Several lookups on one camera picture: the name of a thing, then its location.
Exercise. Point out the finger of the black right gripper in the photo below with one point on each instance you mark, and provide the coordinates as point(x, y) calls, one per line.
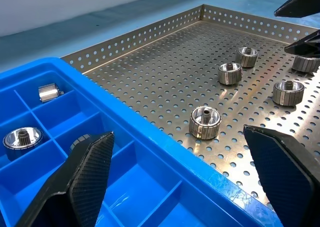
point(306, 47)
point(302, 5)

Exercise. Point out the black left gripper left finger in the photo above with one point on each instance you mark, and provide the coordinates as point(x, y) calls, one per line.
point(87, 177)

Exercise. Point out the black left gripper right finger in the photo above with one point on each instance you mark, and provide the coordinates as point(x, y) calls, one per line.
point(287, 172)

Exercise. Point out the blue plastic compartment bin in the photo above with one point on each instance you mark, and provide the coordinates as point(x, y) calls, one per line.
point(140, 177)

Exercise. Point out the perforated stainless steel tray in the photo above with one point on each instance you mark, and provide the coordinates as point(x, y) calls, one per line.
point(162, 69)

